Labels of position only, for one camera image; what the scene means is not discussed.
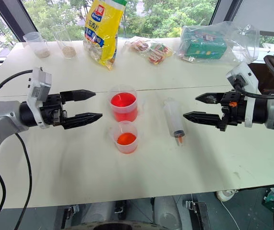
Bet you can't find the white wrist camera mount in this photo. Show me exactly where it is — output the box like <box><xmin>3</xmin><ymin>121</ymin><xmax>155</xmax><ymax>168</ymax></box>
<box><xmin>26</xmin><ymin>67</ymin><xmax>52</xmax><ymax>129</ymax></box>
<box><xmin>226</xmin><ymin>62</ymin><xmax>260</xmax><ymax>128</ymax></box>

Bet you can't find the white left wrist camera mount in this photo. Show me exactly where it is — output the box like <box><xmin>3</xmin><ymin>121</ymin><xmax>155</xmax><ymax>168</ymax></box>
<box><xmin>26</xmin><ymin>67</ymin><xmax>52</xmax><ymax>129</ymax></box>

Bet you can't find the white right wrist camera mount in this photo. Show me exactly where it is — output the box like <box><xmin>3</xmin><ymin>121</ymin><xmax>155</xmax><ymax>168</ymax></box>
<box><xmin>226</xmin><ymin>62</ymin><xmax>260</xmax><ymax>128</ymax></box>

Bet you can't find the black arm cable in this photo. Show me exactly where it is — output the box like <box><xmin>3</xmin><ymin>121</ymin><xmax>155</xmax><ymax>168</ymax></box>
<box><xmin>232</xmin><ymin>76</ymin><xmax>274</xmax><ymax>99</ymax></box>
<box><xmin>0</xmin><ymin>69</ymin><xmax>34</xmax><ymax>230</ymax></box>

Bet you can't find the small cup orange liquid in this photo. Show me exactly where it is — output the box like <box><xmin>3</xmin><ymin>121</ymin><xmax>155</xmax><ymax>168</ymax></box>
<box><xmin>108</xmin><ymin>120</ymin><xmax>139</xmax><ymax>155</ymax></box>

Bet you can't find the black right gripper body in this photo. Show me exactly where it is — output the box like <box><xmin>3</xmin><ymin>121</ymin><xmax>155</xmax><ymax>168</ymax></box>
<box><xmin>217</xmin><ymin>91</ymin><xmax>247</xmax><ymax>132</ymax></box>

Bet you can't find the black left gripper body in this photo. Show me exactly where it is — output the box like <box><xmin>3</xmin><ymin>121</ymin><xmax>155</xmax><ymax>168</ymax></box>
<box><xmin>39</xmin><ymin>93</ymin><xmax>68</xmax><ymax>127</ymax></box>

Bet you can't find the clear bag with green box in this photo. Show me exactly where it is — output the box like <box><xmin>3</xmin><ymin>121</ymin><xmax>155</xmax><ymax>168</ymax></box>
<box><xmin>177</xmin><ymin>21</ymin><xmax>260</xmax><ymax>64</ymax></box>

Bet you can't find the yellow snack bag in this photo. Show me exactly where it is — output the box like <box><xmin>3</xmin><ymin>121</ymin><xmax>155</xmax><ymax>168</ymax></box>
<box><xmin>83</xmin><ymin>0</ymin><xmax>128</xmax><ymax>71</ymax></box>

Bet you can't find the clear plastic syringe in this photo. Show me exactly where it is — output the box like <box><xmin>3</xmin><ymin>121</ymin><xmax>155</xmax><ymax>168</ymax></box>
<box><xmin>162</xmin><ymin>97</ymin><xmax>186</xmax><ymax>146</ymax></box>

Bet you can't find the clear bag of candies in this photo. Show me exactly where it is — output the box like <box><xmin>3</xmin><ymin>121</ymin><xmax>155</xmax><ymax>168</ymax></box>
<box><xmin>123</xmin><ymin>36</ymin><xmax>175</xmax><ymax>65</ymax></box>

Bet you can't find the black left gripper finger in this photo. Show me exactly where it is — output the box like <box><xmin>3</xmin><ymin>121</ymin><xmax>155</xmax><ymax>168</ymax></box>
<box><xmin>59</xmin><ymin>90</ymin><xmax>97</xmax><ymax>104</ymax></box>
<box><xmin>61</xmin><ymin>113</ymin><xmax>103</xmax><ymax>130</ymax></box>

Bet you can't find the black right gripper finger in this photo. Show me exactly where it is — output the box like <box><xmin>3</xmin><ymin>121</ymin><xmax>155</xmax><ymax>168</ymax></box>
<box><xmin>183</xmin><ymin>111</ymin><xmax>225</xmax><ymax>129</ymax></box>
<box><xmin>195</xmin><ymin>92</ymin><xmax>224</xmax><ymax>105</ymax></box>

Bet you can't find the large cup red liquid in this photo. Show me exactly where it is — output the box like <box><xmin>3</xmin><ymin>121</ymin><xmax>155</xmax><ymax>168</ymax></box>
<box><xmin>109</xmin><ymin>84</ymin><xmax>145</xmax><ymax>123</ymax></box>

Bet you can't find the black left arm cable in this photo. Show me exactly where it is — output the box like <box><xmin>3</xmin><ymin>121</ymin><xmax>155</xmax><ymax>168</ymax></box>
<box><xmin>0</xmin><ymin>69</ymin><xmax>34</xmax><ymax>230</ymax></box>

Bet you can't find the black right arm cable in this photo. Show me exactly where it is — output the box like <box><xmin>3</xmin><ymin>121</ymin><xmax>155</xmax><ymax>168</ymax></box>
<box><xmin>232</xmin><ymin>76</ymin><xmax>274</xmax><ymax>99</ymax></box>

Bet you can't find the clear beaker with grains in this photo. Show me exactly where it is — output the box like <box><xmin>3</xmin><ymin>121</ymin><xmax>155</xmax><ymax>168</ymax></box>
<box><xmin>52</xmin><ymin>25</ymin><xmax>78</xmax><ymax>59</ymax></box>
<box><xmin>23</xmin><ymin>32</ymin><xmax>51</xmax><ymax>59</ymax></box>

